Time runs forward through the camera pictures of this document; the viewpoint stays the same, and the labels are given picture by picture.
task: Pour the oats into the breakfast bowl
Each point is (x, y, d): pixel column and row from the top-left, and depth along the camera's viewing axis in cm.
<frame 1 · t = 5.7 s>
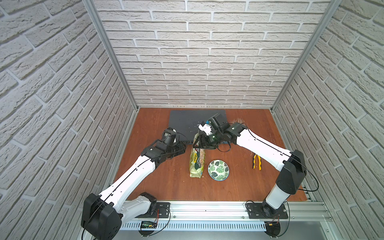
left hand: (184, 142, 80), fingers open
right hand: (193, 150, 74), fingers open
green oats bag: (197, 159, 78), point 15 cm above the table
green leaf pattern bowl: (218, 170, 89), on the table
grey network switch: (185, 123, 106), point 5 cm above the table

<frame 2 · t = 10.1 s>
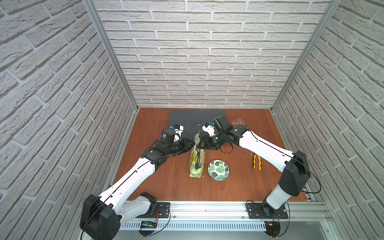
left hand: (194, 139, 75), fingers closed
right hand: (196, 150, 76), fingers open
the named things where they were.

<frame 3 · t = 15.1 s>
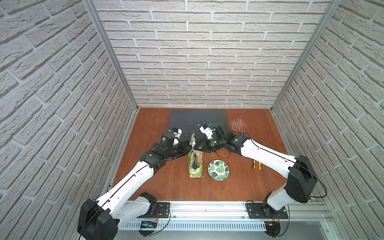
left hand: (192, 142, 76), fingers closed
right hand: (190, 152, 73), fingers closed
the named things where they were.

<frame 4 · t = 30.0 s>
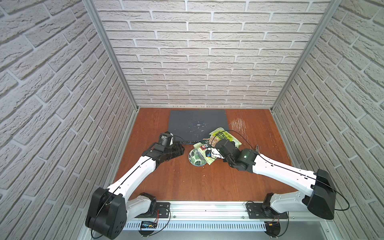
left hand: (180, 146, 84), fingers open
right hand: (223, 143, 78), fingers closed
green oats bag: (214, 137, 86), point 16 cm above the table
green leaf pattern bowl: (196, 158, 92), point 2 cm above the table
the other named things where they were.

